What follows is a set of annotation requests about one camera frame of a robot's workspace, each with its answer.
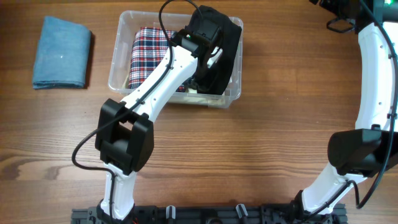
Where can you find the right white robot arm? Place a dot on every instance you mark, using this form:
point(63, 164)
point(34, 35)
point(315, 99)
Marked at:
point(358, 159)

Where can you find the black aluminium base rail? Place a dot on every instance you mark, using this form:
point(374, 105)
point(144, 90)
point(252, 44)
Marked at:
point(271, 213)

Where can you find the clear plastic storage container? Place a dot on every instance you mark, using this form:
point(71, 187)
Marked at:
point(129, 23)

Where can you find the cream cloth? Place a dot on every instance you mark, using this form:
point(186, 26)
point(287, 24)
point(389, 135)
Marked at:
point(205, 99)

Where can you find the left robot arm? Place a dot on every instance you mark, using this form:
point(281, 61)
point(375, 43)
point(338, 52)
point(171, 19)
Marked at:
point(125, 137)

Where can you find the black garment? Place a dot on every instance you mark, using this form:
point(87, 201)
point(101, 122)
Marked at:
point(224, 56)

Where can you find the red plaid cloth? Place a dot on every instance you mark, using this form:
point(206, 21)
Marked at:
point(148, 50)

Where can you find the blue denim cloth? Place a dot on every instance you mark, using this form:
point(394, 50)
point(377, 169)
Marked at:
point(62, 55)

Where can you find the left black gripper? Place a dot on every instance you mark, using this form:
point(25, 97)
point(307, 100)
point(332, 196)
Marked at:
point(206, 84)

